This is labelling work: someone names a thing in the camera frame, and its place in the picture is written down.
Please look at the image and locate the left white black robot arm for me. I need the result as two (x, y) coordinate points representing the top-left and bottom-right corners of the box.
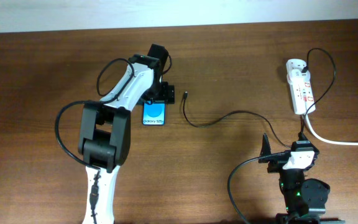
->
(78, 44), (175, 224)

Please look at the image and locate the blue Galaxy smartphone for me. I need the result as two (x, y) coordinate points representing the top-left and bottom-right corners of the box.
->
(142, 103), (166, 126)

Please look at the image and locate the white USB charger adapter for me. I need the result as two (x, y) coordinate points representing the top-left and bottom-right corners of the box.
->
(286, 58), (310, 79)

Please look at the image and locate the black USB charging cable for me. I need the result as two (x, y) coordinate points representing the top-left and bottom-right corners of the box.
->
(182, 47), (337, 149)

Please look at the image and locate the white power strip cord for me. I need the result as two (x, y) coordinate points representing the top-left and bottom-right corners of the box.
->
(303, 102), (358, 148)

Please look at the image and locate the white power strip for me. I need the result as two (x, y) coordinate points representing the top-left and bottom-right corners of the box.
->
(287, 69), (316, 115)

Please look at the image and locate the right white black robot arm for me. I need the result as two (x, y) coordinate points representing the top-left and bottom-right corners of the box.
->
(258, 133), (330, 223)

